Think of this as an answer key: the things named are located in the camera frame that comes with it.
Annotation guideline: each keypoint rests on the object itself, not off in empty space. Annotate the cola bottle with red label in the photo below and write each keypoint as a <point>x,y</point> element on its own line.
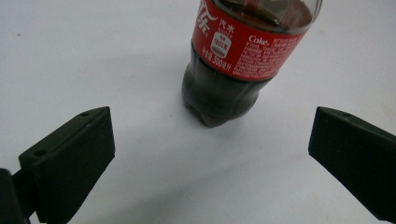
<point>218,90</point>

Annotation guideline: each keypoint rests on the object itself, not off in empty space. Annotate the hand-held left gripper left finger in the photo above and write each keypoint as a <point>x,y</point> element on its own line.
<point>71,161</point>

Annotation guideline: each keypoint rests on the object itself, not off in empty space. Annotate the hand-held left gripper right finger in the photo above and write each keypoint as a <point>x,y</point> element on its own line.
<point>351,155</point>

